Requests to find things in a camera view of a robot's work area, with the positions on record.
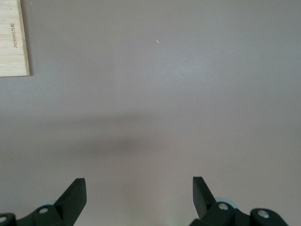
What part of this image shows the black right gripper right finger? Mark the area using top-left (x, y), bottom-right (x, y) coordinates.
top-left (189, 176), bottom-right (290, 226)

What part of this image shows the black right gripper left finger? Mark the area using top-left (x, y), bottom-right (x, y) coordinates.
top-left (0, 178), bottom-right (87, 226)

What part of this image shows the bamboo cutting board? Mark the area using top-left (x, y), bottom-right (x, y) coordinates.
top-left (0, 0), bottom-right (31, 77)

